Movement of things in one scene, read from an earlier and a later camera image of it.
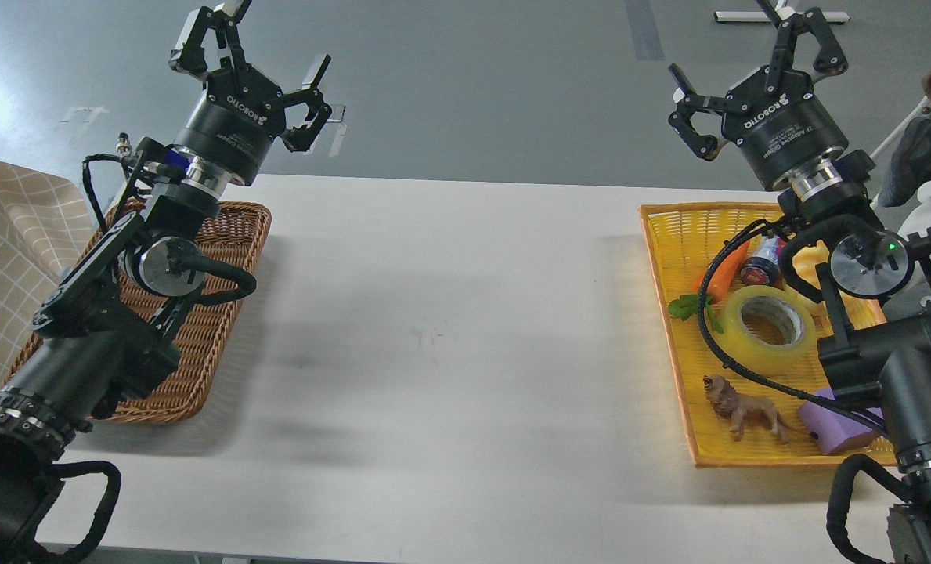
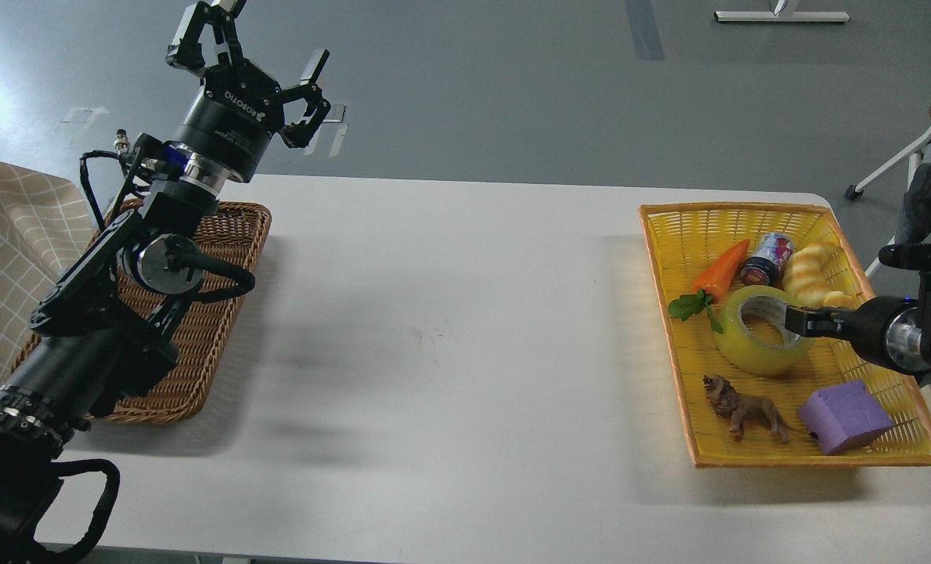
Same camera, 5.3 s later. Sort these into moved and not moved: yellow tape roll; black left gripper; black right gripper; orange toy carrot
Moved: black right gripper
Not moved: orange toy carrot; yellow tape roll; black left gripper
